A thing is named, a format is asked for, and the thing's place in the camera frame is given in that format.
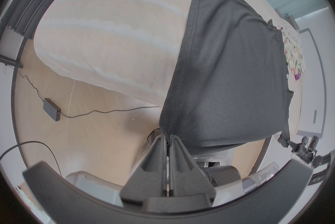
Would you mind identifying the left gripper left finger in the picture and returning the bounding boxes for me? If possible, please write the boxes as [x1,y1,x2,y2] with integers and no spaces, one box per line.
[120,135,167,208]

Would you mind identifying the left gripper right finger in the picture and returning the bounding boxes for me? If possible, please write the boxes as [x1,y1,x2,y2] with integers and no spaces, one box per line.
[169,135,217,205]

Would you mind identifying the black T-shirt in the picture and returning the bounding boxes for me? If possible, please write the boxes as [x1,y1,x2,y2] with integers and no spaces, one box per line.
[158,0,296,153]

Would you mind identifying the black power adapter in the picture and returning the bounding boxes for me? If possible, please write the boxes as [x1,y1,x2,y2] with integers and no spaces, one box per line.
[43,98,62,122]

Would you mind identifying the bed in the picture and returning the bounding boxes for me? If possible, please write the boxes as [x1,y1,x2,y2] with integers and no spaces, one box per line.
[33,0,326,137]

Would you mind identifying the white printed pyjama top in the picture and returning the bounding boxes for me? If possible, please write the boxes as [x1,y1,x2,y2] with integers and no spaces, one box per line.
[281,25,307,79]

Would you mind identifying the grey bedside table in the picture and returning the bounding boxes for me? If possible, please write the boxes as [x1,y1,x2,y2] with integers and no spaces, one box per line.
[275,8,298,31]

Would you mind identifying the black cable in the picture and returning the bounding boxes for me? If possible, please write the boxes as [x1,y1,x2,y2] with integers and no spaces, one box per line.
[60,106,161,118]
[146,127,161,144]
[16,68,47,101]
[0,141,61,178]

